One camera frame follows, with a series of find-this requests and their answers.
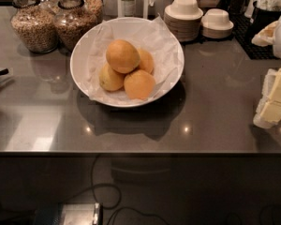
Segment yellow white gripper finger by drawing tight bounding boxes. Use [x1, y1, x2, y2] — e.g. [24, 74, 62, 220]
[251, 21, 278, 47]
[253, 68, 281, 128]

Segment white paper bowl liner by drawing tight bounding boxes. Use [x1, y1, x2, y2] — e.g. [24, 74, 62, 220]
[87, 17, 185, 107]

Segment front left yellowish orange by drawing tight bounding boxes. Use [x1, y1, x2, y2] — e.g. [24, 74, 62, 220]
[99, 63, 125, 92]

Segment white ceramic bowl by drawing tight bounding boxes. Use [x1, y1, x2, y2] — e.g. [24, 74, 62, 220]
[69, 16, 185, 109]

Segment black cup holder container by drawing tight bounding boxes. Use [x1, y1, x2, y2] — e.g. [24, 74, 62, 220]
[244, 2, 281, 42]

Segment black rubber mat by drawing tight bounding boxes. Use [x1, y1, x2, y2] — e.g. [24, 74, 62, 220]
[229, 13, 281, 61]

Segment short stack paper bowls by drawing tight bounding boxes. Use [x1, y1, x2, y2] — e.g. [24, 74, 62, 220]
[201, 8, 234, 38]

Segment tall stack paper bowls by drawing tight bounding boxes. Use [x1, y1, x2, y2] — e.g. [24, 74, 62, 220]
[164, 0, 203, 42]

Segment rear glass grain jar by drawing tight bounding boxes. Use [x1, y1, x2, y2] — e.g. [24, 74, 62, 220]
[83, 0, 103, 23]

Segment glass grain jar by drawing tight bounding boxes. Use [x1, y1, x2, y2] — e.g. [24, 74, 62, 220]
[83, 0, 103, 23]
[53, 0, 97, 51]
[10, 0, 58, 53]

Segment middle glass grain jar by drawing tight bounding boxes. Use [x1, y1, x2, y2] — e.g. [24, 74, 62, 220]
[53, 0, 97, 51]

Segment left glass grain jar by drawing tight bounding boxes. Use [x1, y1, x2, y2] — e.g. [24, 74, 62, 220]
[10, 0, 58, 53]

